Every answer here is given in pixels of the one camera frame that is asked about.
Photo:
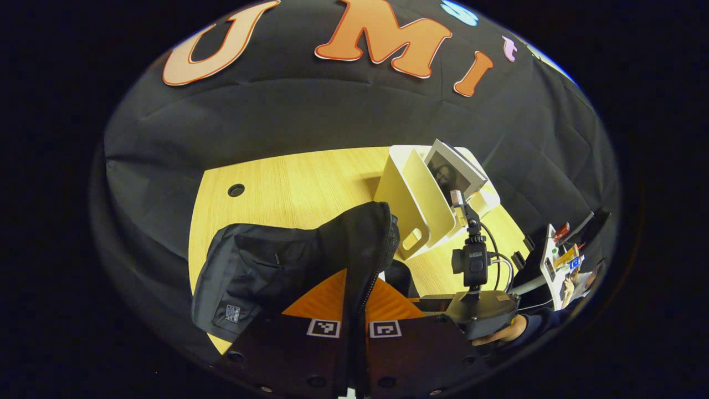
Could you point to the book with portrait cover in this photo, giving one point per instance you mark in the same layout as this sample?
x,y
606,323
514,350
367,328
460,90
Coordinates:
x,y
451,172

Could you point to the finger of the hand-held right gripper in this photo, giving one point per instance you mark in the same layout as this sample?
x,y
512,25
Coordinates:
x,y
432,303

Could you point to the black schoolbag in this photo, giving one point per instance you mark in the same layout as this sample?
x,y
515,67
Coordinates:
x,y
266,266

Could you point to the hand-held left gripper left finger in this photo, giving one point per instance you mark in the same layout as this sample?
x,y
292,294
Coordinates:
x,y
288,360

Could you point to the white bookshelf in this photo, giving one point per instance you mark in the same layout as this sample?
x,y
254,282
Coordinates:
x,y
410,199

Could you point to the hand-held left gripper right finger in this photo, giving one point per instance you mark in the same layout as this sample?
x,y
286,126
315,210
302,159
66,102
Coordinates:
x,y
415,360

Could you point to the white side shelf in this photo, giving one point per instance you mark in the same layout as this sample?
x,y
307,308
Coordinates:
x,y
549,260

